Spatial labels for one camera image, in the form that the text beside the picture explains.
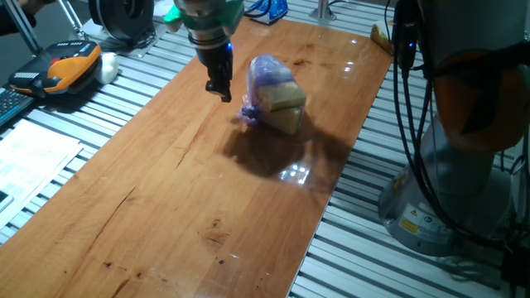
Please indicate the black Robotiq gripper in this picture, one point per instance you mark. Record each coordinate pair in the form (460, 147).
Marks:
(217, 62)

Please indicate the translucent purple bag with sponges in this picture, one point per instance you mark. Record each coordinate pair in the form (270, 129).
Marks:
(273, 95)

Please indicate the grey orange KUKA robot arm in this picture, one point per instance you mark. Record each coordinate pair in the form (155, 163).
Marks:
(455, 25)

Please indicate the glossy wooden board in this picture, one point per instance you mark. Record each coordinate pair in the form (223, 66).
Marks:
(165, 186)

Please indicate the white rounded lump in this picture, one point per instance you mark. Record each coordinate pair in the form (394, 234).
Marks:
(107, 68)

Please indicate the black round spool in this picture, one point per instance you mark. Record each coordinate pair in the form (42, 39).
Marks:
(120, 16)

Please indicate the orange black teach pendant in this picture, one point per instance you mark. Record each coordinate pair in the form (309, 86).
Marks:
(62, 68)

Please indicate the white paper sheet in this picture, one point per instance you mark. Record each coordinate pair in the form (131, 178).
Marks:
(33, 161)

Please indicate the black computer keyboard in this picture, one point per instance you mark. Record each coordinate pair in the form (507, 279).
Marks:
(10, 103)

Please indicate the white smartphone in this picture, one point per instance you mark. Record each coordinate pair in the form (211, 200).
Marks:
(4, 200)

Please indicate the aluminium frame beam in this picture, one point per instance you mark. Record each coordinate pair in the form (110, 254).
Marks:
(322, 10)

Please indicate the grey metal frame bar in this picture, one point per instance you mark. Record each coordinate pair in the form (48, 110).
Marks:
(22, 27)
(72, 18)

